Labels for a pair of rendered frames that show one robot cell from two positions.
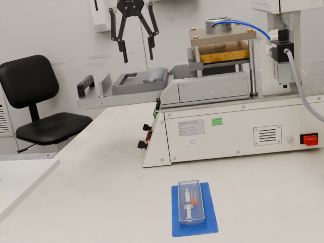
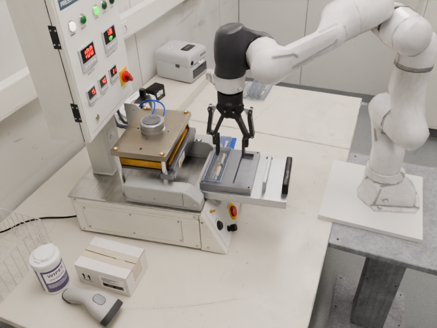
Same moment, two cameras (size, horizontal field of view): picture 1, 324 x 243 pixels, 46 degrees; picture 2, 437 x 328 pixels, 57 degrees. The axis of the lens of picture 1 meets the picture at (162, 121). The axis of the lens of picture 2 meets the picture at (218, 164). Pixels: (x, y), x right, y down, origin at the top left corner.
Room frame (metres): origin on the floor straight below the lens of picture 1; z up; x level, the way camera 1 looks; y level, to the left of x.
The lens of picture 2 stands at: (2.28, 0.17, 1.82)
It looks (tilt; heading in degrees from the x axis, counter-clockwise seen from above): 38 degrees down; 189
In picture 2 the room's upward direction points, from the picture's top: 2 degrees counter-clockwise
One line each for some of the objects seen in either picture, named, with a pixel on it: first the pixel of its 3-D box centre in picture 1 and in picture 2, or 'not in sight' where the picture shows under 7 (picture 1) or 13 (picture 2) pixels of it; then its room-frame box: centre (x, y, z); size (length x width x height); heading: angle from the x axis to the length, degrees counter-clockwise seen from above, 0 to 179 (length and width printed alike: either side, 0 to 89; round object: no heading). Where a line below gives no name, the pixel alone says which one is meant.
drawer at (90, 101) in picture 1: (128, 86); (245, 174); (1.23, 0.09, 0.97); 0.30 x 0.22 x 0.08; 85
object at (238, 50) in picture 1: (220, 45); (155, 139); (1.20, -0.21, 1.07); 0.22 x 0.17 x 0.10; 175
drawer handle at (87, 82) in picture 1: (86, 85); (287, 174); (1.25, 0.23, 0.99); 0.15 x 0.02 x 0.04; 175
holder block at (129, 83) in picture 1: (141, 80); (231, 169); (1.23, 0.05, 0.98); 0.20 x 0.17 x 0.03; 175
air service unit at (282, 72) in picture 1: (279, 57); (144, 109); (0.97, -0.32, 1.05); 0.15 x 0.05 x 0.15; 175
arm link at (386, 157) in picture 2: not in sight; (386, 131); (1.03, 0.57, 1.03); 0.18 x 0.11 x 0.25; 18
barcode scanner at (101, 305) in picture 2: not in sight; (88, 301); (1.65, -0.33, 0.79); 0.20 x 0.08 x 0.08; 76
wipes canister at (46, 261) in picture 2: not in sight; (49, 269); (1.57, -0.48, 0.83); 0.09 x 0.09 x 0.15
